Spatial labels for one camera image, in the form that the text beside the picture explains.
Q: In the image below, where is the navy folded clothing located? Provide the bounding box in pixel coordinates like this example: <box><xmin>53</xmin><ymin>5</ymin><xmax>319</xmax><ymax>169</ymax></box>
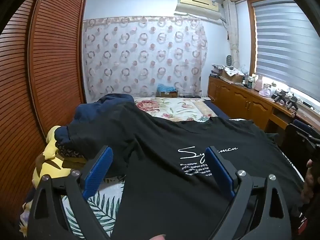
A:
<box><xmin>55</xmin><ymin>94</ymin><xmax>135</xmax><ymax>143</ymax></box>

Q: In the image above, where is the open cardboard box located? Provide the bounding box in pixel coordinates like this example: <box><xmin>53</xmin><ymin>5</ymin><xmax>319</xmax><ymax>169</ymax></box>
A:
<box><xmin>221</xmin><ymin>66</ymin><xmax>245</xmax><ymax>84</ymax></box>

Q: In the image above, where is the grey striped window blind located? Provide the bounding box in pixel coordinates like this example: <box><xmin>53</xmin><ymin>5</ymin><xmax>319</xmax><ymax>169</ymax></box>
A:
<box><xmin>252</xmin><ymin>0</ymin><xmax>320</xmax><ymax>98</ymax></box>

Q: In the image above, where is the small brown box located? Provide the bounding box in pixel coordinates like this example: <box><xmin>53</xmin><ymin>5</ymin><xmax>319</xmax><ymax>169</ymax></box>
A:
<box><xmin>157</xmin><ymin>90</ymin><xmax>178</xmax><ymax>98</ymax></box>

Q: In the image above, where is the wooden louvered wardrobe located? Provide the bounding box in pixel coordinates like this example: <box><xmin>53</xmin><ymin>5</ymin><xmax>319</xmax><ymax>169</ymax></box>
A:
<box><xmin>0</xmin><ymin>0</ymin><xmax>88</xmax><ymax>230</ymax></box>

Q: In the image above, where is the small clutter pile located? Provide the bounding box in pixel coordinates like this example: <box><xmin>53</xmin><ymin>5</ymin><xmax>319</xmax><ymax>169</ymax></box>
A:
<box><xmin>211</xmin><ymin>64</ymin><xmax>234</xmax><ymax>78</ymax></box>

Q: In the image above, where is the circle-patterned sheer curtain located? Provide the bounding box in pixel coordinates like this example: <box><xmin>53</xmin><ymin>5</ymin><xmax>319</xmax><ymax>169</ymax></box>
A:
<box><xmin>82</xmin><ymin>16</ymin><xmax>208</xmax><ymax>100</ymax></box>

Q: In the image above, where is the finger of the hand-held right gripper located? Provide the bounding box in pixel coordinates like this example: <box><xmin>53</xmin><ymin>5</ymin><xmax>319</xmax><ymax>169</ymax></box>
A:
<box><xmin>292</xmin><ymin>119</ymin><xmax>320</xmax><ymax>145</ymax></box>

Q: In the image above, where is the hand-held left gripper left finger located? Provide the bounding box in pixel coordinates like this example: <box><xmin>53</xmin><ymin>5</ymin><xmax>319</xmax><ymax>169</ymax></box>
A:
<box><xmin>26</xmin><ymin>145</ymin><xmax>114</xmax><ymax>240</ymax></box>

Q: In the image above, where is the fern print blanket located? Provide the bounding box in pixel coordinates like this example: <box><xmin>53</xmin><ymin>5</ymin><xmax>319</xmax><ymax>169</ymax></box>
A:
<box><xmin>61</xmin><ymin>175</ymin><xmax>125</xmax><ymax>238</ymax></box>

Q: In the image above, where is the floral blanket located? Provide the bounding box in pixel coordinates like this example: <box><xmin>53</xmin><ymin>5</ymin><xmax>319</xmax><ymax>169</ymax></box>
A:
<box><xmin>134</xmin><ymin>97</ymin><xmax>218</xmax><ymax>123</ymax></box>

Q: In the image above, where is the navy bed sheet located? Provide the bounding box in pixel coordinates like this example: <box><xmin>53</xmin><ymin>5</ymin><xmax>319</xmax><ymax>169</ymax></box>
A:
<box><xmin>204</xmin><ymin>100</ymin><xmax>230</xmax><ymax>120</ymax></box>

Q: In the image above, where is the person's right hand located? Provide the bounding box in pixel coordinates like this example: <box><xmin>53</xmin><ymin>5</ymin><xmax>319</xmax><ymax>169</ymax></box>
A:
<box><xmin>301</xmin><ymin>159</ymin><xmax>320</xmax><ymax>205</ymax></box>

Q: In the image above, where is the yellow cloth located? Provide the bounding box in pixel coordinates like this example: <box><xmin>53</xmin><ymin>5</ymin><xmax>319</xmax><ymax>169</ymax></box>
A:
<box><xmin>22</xmin><ymin>126</ymin><xmax>88</xmax><ymax>215</ymax></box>

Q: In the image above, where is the beige air conditioner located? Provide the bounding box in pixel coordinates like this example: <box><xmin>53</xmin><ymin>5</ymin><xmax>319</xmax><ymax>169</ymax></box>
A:
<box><xmin>174</xmin><ymin>0</ymin><xmax>222</xmax><ymax>20</ymax></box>

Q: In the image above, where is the black tripod device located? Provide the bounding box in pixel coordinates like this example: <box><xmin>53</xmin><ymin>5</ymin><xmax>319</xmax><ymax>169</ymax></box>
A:
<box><xmin>286</xmin><ymin>97</ymin><xmax>299</xmax><ymax>111</ymax></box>
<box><xmin>274</xmin><ymin>91</ymin><xmax>288</xmax><ymax>104</ymax></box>

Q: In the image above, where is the black printed t-shirt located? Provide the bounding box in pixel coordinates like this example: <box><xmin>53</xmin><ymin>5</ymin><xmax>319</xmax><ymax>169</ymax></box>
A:
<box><xmin>66</xmin><ymin>102</ymin><xmax>305</xmax><ymax>240</ymax></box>

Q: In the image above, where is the group of small bottles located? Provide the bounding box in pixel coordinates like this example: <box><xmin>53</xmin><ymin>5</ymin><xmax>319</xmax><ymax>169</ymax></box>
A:
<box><xmin>244</xmin><ymin>72</ymin><xmax>255</xmax><ymax>88</ymax></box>

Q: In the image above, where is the wooden sideboard cabinet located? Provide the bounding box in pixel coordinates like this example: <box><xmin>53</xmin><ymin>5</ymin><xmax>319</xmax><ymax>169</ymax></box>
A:
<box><xmin>207</xmin><ymin>76</ymin><xmax>320</xmax><ymax>135</ymax></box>

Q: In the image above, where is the lilac small item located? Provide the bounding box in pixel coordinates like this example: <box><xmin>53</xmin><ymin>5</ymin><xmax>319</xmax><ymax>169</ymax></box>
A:
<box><xmin>259</xmin><ymin>86</ymin><xmax>272</xmax><ymax>98</ymax></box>

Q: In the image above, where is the dark ring-patterned cloth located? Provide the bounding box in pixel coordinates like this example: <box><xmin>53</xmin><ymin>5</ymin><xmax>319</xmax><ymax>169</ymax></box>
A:
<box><xmin>56</xmin><ymin>141</ymin><xmax>87</xmax><ymax>159</ymax></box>

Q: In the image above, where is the beige bundled curtain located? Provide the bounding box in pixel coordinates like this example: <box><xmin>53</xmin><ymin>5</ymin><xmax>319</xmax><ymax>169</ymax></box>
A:
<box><xmin>222</xmin><ymin>0</ymin><xmax>240</xmax><ymax>68</ymax></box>

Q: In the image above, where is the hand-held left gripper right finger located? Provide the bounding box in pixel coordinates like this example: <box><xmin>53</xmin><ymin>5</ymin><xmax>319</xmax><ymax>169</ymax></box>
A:
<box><xmin>204</xmin><ymin>146</ymin><xmax>293</xmax><ymax>240</ymax></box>

